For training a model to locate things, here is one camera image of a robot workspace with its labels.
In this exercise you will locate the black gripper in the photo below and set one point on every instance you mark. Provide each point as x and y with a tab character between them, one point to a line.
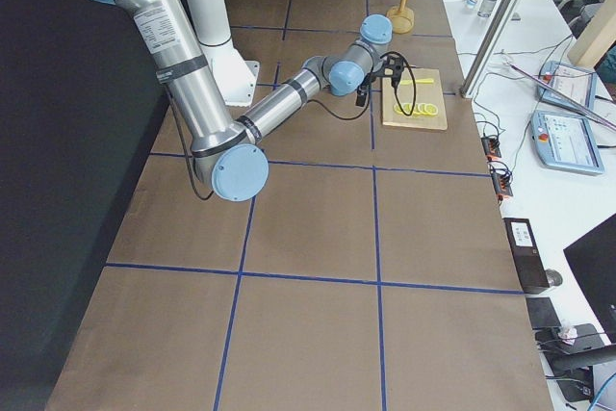
367	81

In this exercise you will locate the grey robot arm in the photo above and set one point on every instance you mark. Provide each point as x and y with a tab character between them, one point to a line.
191	45

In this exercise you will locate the wooden mug tree rack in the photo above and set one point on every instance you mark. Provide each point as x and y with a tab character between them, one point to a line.
401	17

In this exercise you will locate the bamboo cutting board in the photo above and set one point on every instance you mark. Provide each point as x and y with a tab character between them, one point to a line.
414	94

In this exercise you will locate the orange black connector strip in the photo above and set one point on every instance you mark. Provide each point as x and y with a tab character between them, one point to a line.
491	147

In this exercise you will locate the teach pendant near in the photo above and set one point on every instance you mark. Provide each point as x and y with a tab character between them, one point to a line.
566	143

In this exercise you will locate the teach pendant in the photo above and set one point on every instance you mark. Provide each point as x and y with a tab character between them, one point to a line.
566	143
579	83

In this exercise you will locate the teach pendant far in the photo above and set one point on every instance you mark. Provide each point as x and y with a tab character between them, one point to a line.
579	83

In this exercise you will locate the black box with label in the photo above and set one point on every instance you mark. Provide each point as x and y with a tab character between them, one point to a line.
528	264

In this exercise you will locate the black monitor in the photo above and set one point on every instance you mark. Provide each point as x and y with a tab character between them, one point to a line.
591	259

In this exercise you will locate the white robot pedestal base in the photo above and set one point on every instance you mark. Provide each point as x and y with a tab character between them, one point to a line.
236	77

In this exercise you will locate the aluminium frame column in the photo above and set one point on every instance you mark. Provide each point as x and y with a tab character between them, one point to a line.
497	25

